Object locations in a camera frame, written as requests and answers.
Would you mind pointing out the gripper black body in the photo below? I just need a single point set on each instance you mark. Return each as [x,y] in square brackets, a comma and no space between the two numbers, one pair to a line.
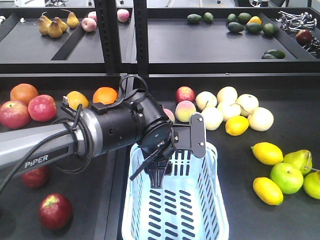
[163,137]

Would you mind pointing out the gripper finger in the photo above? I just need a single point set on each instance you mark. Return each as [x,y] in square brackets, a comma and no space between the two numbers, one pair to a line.
[157,175]
[167,170]

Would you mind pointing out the pink red apple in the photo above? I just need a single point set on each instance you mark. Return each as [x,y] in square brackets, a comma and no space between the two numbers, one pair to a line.
[42,108]
[14,114]

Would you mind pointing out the lemon near white pears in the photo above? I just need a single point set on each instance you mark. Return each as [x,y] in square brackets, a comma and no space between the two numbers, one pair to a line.
[236,125]

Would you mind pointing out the light blue plastic basket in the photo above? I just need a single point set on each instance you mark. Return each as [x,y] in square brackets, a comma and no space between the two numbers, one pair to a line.
[188,206]

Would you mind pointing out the pink red apple right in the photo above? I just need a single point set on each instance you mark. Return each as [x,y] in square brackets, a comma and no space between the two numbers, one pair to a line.
[42,108]

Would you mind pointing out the avocados cluster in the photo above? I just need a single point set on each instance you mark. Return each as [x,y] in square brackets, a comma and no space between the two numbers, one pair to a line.
[237,24]

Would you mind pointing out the large orange behind apples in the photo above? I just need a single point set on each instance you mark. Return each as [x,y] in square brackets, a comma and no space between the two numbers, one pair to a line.
[23,92]

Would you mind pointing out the white pear front left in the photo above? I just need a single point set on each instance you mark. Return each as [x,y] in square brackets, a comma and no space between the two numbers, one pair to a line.
[212,118]

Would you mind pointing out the lemon upper right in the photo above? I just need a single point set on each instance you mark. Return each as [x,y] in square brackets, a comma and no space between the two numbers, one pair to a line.
[267,153]

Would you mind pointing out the peach left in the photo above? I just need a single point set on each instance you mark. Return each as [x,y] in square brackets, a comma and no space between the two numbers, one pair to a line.
[170,114]

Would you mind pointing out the black wooden display stand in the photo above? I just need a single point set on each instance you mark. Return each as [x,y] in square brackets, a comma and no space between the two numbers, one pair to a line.
[289,89]

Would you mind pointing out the dark red apple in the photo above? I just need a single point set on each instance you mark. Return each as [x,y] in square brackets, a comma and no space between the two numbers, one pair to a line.
[37,177]
[55,211]

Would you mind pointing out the peach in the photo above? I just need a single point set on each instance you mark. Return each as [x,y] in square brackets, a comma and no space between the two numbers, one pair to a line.
[170,114]
[184,111]

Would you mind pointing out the red apple near peaches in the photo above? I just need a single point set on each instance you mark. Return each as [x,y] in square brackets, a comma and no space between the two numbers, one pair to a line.
[184,93]

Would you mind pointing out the white pear front right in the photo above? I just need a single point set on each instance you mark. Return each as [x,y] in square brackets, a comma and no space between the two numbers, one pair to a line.
[261,119]

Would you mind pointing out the pink red apple left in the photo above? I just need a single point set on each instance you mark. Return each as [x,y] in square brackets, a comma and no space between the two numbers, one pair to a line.
[14,114]

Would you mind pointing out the dark red apple lower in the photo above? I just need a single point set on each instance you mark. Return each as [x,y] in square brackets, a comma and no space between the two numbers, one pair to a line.
[55,211]

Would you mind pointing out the lemon lower right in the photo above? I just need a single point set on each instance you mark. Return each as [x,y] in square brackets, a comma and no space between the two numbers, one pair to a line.
[267,191]

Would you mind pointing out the green pear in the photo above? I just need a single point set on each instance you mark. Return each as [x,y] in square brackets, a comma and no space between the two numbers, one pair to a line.
[301,160]

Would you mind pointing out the peach right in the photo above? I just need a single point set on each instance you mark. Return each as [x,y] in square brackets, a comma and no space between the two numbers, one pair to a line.
[184,111]

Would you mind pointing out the white pear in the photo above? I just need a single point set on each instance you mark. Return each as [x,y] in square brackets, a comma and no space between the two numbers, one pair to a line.
[261,119]
[212,118]

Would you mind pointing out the dark red apple upper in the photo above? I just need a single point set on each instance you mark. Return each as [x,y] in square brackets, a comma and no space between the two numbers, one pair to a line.
[37,177]

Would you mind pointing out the brown pears cluster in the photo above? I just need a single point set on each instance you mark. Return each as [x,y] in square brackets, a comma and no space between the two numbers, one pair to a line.
[57,27]

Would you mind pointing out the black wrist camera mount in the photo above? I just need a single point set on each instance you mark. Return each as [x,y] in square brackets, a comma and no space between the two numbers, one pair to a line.
[197,135]

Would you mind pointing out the green apple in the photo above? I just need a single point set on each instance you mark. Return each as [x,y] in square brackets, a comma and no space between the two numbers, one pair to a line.
[288,178]

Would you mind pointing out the black upright shelf post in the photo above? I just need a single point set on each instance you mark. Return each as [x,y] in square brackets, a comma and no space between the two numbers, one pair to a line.
[110,41]

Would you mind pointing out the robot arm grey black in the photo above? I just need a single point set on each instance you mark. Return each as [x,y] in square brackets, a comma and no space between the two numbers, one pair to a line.
[134,118]

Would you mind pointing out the large orange top right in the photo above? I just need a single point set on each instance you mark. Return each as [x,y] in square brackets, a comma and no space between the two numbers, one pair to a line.
[105,95]

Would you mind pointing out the pink apple back shelf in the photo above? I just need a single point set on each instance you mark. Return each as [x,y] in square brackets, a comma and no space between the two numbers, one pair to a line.
[88,24]

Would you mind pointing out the yellow orange citrus fruit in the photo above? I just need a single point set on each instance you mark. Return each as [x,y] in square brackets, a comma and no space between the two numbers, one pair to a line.
[75,98]

